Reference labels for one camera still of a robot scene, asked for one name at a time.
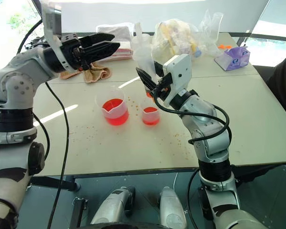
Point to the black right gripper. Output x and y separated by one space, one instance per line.
162 86

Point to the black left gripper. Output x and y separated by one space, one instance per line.
70 53

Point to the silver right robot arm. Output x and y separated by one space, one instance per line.
214 143

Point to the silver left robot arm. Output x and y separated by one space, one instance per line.
14 81

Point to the small beaker with red liquid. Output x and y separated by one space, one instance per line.
149 115

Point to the large beaker with red liquid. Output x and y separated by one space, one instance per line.
113 111

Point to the pink flat package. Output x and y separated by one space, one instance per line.
124 53

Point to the orange beige towel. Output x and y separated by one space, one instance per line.
95 74

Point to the plastic bag with yellow items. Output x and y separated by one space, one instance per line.
174 40

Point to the clear crumpled plastic bag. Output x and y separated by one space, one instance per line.
211 33

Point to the small orange plastic piece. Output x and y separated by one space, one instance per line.
225 47

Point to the purple tissue pack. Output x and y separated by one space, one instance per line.
236 59

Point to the silver robot leg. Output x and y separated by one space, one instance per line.
171 207
114 205

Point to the dark rounded robot part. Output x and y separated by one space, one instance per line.
124 226

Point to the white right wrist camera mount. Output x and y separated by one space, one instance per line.
180 68

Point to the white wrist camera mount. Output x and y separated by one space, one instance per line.
180 68
53 21

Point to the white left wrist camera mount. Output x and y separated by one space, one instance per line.
53 21

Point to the black table frame bar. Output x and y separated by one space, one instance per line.
54 183

